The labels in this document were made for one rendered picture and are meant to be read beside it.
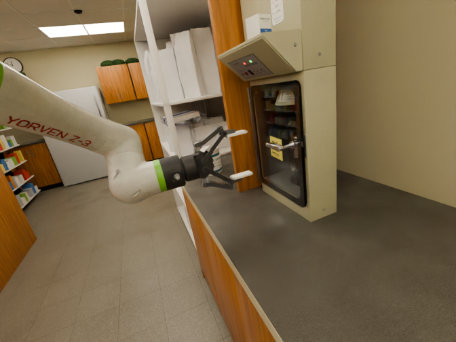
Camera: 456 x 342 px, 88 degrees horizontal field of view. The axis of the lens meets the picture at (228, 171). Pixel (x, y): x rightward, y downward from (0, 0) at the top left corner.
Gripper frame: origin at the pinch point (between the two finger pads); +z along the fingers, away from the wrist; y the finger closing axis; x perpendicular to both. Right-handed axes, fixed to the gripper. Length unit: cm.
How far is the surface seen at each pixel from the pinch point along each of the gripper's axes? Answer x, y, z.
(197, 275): 96, -119, -16
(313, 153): -10.6, -2.5, 17.4
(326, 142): -10.6, -0.1, 22.6
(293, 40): -11.0, 28.6, 12.6
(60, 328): 100, -119, -116
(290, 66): -10.6, 22.7, 11.5
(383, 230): -25.4, -26.0, 29.0
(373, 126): 2, -4, 58
